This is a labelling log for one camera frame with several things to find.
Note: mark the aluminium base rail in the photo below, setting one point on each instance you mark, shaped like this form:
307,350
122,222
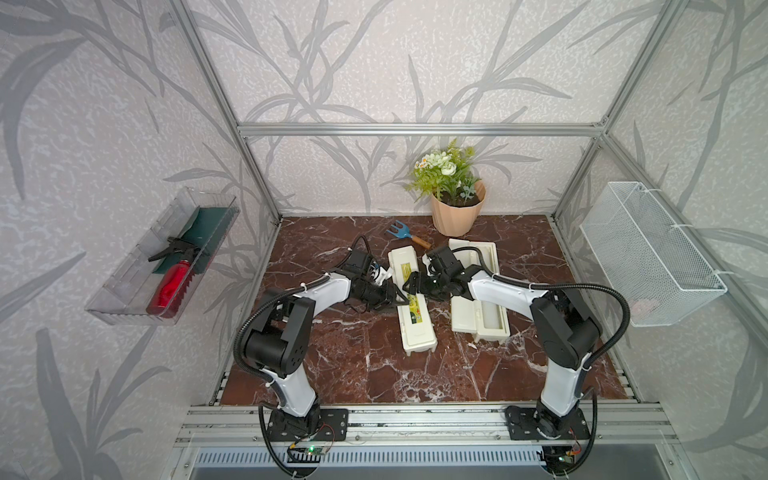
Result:
441,424

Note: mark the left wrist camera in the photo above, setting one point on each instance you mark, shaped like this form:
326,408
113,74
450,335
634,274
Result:
379,275

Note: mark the potted green plant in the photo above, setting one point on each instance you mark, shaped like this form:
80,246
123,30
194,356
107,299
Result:
445,177

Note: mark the blue garden hand rake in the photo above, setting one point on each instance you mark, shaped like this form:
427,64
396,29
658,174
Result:
401,231

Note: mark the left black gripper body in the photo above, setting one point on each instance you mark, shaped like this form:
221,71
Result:
376,297

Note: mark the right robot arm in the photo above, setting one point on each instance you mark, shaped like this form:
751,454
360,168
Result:
567,328

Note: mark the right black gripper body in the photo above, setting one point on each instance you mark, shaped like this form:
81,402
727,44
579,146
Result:
431,287

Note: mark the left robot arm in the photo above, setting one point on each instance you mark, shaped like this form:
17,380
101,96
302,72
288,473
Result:
273,342

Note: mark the clear plastic wall tray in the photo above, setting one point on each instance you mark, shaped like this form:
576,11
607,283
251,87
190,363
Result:
154,283

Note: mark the red spray bottle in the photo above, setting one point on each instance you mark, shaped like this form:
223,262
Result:
167,298

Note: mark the plastic wrap roll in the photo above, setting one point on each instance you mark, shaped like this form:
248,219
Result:
488,253

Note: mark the white wire mesh basket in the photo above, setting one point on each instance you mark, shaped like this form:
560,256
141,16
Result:
648,257

